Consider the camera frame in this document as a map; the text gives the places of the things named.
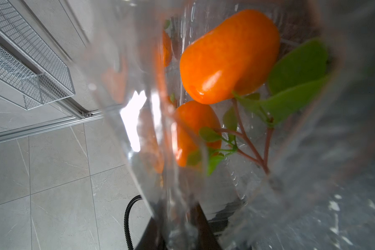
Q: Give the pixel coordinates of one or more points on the orange eight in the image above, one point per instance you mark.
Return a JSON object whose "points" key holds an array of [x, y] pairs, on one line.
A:
{"points": [[194, 116]]}

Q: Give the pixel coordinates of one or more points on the orange seven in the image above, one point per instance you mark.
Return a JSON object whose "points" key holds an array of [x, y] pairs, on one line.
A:
{"points": [[235, 57]]}

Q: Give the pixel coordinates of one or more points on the orange five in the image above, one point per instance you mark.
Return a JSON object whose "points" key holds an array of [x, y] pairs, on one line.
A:
{"points": [[167, 49]]}

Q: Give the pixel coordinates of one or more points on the white wire wall basket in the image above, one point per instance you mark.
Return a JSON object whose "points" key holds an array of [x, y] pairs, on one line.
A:
{"points": [[31, 73]]}

